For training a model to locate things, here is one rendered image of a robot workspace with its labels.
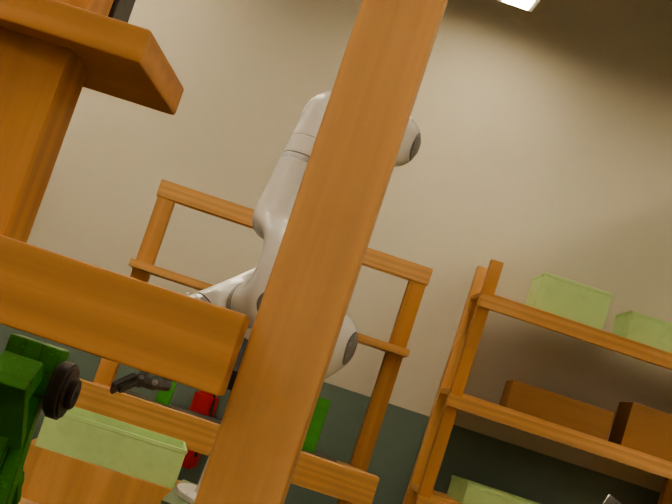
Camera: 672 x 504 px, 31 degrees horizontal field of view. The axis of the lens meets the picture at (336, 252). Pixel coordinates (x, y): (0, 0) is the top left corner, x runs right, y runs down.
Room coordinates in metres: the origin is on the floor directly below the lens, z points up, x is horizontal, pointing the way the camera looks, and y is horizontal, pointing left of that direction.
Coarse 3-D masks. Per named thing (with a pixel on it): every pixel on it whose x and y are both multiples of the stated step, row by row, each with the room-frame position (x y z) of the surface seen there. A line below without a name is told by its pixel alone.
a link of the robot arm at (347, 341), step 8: (344, 320) 2.19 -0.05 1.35; (352, 320) 2.22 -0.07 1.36; (344, 328) 2.18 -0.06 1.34; (352, 328) 2.20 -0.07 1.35; (344, 336) 2.18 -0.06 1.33; (352, 336) 2.20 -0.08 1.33; (336, 344) 2.18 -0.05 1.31; (344, 344) 2.18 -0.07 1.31; (352, 344) 2.20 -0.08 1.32; (336, 352) 2.18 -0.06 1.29; (344, 352) 2.19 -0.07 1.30; (352, 352) 2.22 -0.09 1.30; (336, 360) 2.19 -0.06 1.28; (344, 360) 2.20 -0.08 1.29; (328, 368) 2.19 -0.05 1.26; (336, 368) 2.21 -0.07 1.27; (328, 376) 2.24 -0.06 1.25
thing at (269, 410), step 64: (64, 0) 1.33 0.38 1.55; (384, 0) 1.31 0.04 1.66; (0, 64) 1.33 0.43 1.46; (64, 64) 1.33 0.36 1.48; (384, 64) 1.31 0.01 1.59; (0, 128) 1.33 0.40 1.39; (64, 128) 1.40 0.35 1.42; (320, 128) 1.31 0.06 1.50; (384, 128) 1.31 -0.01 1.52; (0, 192) 1.33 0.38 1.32; (320, 192) 1.31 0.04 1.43; (384, 192) 1.36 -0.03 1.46; (320, 256) 1.31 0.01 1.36; (256, 320) 1.31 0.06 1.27; (320, 320) 1.31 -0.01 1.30; (256, 384) 1.31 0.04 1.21; (320, 384) 1.32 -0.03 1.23; (256, 448) 1.31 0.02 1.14
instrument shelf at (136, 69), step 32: (0, 0) 1.29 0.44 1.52; (32, 0) 1.29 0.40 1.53; (32, 32) 1.31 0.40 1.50; (64, 32) 1.29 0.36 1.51; (96, 32) 1.29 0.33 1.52; (128, 32) 1.29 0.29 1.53; (96, 64) 1.37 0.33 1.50; (128, 64) 1.31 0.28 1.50; (160, 64) 1.37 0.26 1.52; (128, 96) 1.50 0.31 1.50; (160, 96) 1.44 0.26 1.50
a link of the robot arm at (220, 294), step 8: (248, 272) 1.95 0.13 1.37; (232, 280) 1.93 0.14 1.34; (240, 280) 1.91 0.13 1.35; (248, 280) 1.91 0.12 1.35; (208, 288) 1.92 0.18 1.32; (216, 288) 1.91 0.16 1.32; (224, 288) 1.90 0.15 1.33; (232, 288) 1.89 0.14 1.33; (208, 296) 1.89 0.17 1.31; (216, 296) 1.89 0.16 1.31; (224, 296) 1.89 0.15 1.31; (216, 304) 1.89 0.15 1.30; (224, 304) 1.89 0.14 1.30
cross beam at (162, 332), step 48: (0, 240) 1.28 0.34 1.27; (0, 288) 1.28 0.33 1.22; (48, 288) 1.28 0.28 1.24; (96, 288) 1.27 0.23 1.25; (144, 288) 1.27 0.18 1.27; (48, 336) 1.28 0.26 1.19; (96, 336) 1.27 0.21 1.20; (144, 336) 1.27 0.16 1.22; (192, 336) 1.27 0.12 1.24; (240, 336) 1.28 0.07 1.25; (192, 384) 1.27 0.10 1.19
